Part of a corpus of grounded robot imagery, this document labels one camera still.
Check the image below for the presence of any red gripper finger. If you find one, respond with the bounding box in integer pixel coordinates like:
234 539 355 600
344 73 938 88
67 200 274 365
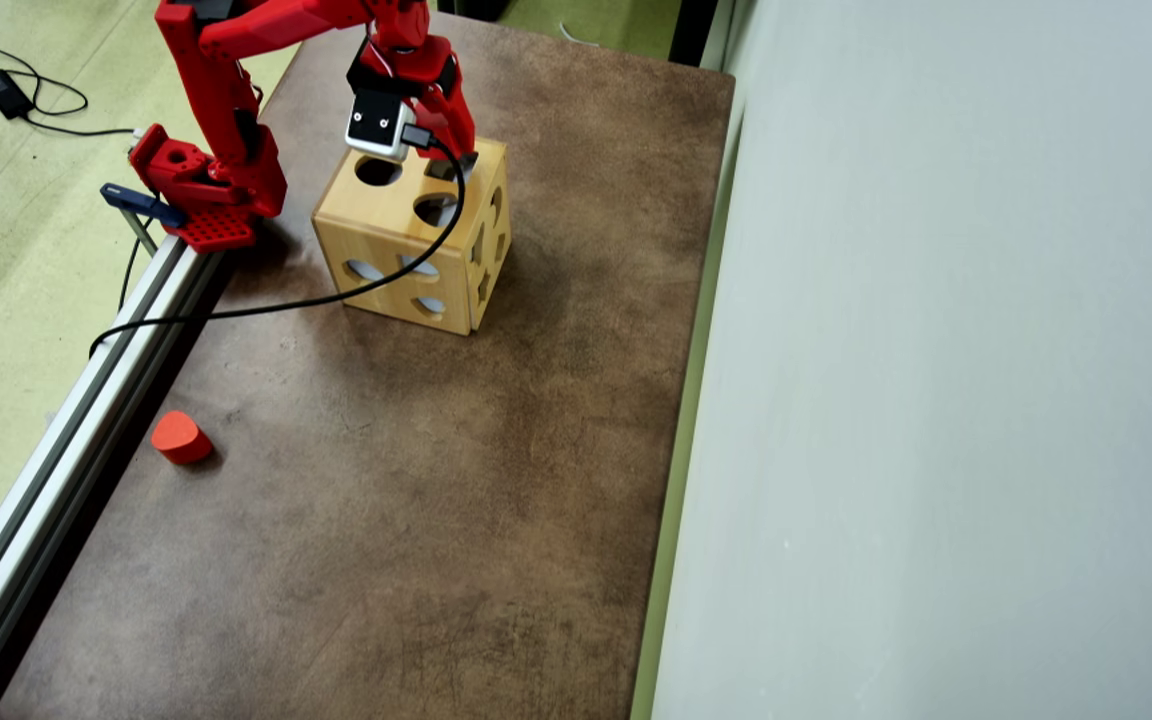
421 78 481 176

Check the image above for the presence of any thin black floor cable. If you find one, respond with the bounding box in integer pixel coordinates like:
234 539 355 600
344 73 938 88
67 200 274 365
0 45 137 138

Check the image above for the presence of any aluminium profile rail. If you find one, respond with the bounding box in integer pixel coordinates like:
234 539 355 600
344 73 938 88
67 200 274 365
0 235 224 720

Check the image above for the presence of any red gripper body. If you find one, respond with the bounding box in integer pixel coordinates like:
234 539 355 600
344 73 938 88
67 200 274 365
346 0 462 103

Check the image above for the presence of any black vertical post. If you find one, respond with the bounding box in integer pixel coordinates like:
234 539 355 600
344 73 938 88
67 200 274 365
669 0 720 69

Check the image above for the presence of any wooden shape sorter box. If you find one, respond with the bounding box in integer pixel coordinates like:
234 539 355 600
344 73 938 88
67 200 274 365
312 110 512 336

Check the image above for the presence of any red rounded triangular block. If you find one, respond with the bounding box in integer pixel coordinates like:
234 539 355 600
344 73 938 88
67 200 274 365
150 410 215 466

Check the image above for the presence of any dark object on floor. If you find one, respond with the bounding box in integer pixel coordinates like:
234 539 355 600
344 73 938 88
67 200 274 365
436 0 513 23

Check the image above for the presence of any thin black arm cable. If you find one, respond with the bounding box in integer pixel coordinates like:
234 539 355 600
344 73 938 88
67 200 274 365
119 238 143 311

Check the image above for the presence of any black power adapter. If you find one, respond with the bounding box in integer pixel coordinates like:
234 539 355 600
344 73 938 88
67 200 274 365
0 68 36 122

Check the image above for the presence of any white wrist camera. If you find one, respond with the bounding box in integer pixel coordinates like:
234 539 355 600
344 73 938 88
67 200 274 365
343 88 420 162

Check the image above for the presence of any thick black camera cable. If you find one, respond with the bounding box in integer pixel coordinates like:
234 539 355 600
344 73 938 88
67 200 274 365
88 122 468 359

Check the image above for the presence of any blue clamp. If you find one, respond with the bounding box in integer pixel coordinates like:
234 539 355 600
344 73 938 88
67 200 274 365
100 182 188 257

